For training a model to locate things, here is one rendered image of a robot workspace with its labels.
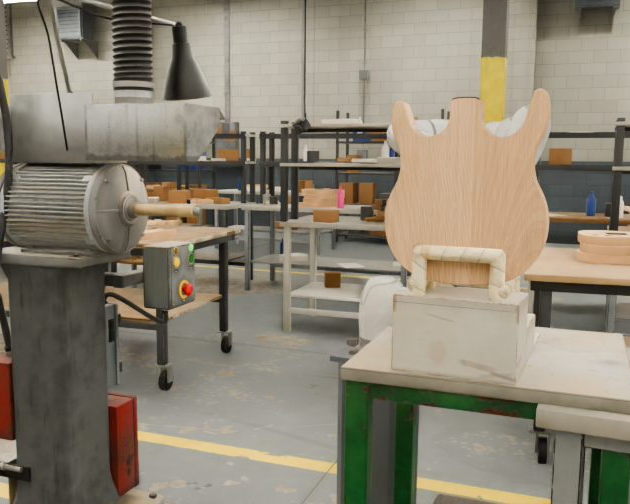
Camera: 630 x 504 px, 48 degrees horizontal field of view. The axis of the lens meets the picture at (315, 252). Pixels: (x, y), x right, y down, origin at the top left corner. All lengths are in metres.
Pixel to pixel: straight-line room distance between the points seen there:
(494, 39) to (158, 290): 6.91
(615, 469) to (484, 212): 0.58
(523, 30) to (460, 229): 11.20
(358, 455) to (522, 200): 0.68
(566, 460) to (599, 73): 11.39
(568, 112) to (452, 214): 11.19
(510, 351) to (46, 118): 1.38
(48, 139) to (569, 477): 1.57
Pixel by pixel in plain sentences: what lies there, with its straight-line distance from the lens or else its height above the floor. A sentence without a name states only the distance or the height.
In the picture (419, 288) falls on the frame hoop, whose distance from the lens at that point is 1.55.
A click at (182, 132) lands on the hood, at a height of 1.46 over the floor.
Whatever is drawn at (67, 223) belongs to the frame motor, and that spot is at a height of 1.21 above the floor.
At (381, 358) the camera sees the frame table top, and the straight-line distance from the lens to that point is 1.68.
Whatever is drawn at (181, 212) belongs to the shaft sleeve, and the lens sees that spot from 1.94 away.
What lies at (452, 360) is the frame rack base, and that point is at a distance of 1.55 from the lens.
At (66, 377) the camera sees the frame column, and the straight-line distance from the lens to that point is 2.17.
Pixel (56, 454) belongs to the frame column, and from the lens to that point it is 2.26.
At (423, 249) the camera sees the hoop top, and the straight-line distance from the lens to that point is 1.54.
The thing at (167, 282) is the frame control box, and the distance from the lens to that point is 2.24.
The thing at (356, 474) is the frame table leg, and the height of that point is 0.67.
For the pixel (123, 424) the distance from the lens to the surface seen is 2.39.
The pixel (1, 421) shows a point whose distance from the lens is 2.36.
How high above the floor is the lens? 1.39
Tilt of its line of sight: 8 degrees down
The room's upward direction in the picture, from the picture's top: 1 degrees clockwise
